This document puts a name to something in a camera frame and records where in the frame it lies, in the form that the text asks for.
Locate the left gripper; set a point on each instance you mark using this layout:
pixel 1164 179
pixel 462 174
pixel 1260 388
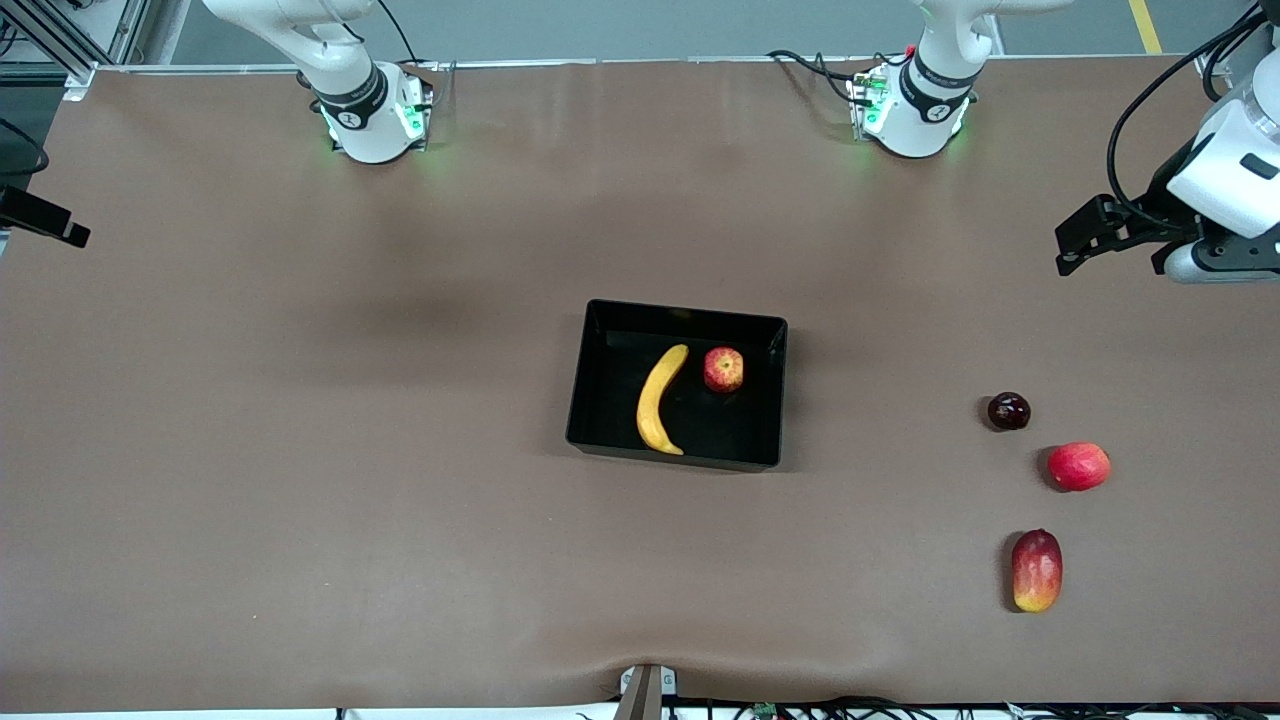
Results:
pixel 1158 201

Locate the small red yellow apple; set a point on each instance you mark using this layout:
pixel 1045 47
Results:
pixel 723 370

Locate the black plastic box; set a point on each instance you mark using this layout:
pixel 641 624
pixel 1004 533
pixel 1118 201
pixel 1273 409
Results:
pixel 730 420

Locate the yellow banana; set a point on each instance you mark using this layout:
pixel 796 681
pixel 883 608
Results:
pixel 655 400

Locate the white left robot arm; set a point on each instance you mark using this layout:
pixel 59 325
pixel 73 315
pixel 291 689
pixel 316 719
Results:
pixel 925 100

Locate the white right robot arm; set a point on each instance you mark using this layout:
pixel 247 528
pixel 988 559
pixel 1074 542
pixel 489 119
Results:
pixel 365 110

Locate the dark purple plum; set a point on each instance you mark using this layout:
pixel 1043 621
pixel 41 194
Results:
pixel 1009 412

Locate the red round peach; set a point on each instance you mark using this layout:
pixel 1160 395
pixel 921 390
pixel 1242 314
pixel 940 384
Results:
pixel 1079 467

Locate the red yellow mango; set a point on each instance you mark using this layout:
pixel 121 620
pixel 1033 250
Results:
pixel 1037 572

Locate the brown table mat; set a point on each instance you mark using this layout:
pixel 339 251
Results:
pixel 400 550

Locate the aluminium corner frame profile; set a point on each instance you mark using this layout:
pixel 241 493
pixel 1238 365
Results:
pixel 1210 65

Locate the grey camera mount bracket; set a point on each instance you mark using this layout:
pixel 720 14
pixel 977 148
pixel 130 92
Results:
pixel 645 690

